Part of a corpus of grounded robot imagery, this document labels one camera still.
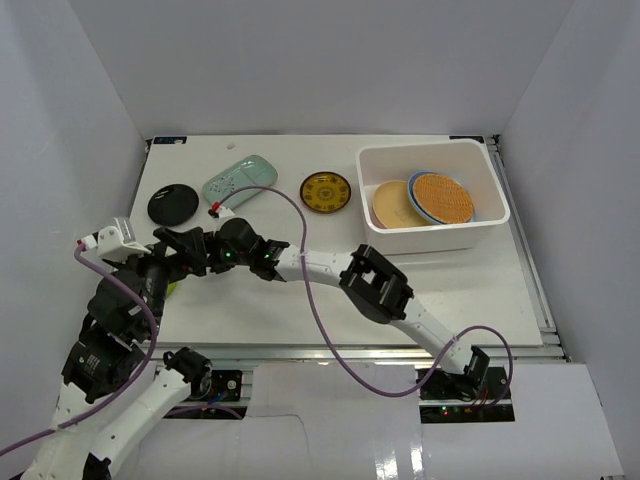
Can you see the blue label sticker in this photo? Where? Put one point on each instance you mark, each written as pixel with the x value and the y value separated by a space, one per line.
pixel 169 140

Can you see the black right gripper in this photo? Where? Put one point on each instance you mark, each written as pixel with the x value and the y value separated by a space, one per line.
pixel 213 241

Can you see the tan round plate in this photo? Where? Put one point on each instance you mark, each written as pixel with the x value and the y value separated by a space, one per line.
pixel 392 207

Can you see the lime green round plate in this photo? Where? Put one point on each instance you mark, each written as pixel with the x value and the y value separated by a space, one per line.
pixel 171 289

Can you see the white plastic bin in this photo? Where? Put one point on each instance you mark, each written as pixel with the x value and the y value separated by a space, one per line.
pixel 464 160

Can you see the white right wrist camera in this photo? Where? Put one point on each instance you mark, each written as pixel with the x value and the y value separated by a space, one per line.
pixel 218 211

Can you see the yellow black patterned plate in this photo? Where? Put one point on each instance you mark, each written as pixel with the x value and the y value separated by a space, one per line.
pixel 325 192

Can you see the black round plate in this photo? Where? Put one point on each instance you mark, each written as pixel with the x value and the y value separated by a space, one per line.
pixel 173 205

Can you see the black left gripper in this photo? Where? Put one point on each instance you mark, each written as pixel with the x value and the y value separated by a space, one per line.
pixel 151 273

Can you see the pink round plate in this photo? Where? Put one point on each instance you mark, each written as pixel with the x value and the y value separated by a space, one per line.
pixel 374 218

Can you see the pale green rectangular dish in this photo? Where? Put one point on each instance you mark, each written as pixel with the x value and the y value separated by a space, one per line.
pixel 253 170

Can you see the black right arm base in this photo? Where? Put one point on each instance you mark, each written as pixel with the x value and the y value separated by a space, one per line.
pixel 442 402

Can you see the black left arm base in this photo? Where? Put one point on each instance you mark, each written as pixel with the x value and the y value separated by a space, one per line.
pixel 221 402

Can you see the aluminium table frame rail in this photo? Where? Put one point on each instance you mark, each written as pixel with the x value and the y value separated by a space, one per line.
pixel 553 352

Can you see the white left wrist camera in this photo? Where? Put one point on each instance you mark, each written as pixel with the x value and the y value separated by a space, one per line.
pixel 115 242

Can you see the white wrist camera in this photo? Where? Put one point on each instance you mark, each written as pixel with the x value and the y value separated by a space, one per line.
pixel 115 242
pixel 218 211

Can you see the blue round plate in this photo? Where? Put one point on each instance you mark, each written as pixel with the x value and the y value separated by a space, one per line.
pixel 412 198

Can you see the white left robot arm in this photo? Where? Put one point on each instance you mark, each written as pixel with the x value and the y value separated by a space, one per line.
pixel 88 438

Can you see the woven wicker round plate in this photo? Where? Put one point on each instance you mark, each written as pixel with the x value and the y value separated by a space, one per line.
pixel 444 199

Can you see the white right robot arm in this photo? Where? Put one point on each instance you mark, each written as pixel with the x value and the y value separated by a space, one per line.
pixel 376 287

